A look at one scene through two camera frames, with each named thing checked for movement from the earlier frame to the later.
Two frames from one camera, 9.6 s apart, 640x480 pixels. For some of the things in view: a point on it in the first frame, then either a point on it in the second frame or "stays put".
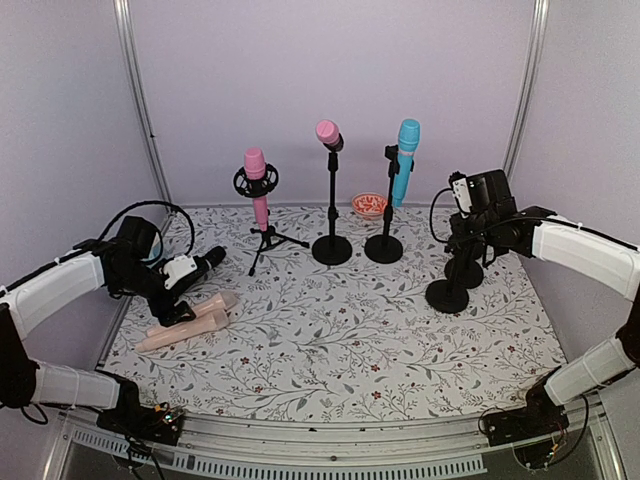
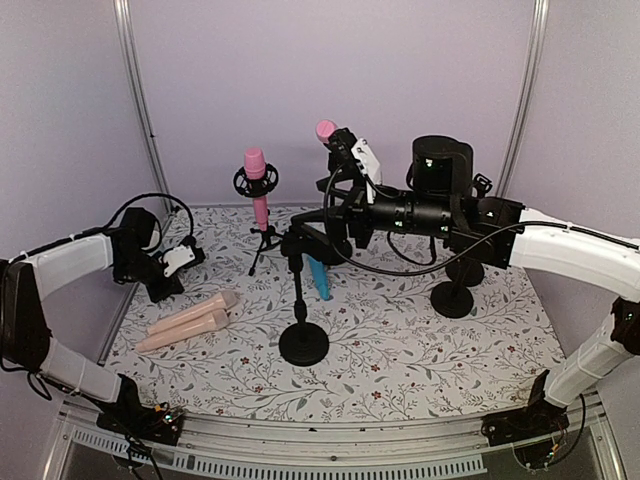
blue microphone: [408, 140] to [321, 277]
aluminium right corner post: [538, 38] stays put
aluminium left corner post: [128, 43] stays put
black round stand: [464, 268] stays put
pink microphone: [327, 131] stays put
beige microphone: [217, 321] stays put
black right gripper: [463, 238] to [353, 208]
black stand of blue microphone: [387, 248] to [304, 343]
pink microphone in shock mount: [255, 162] stays put
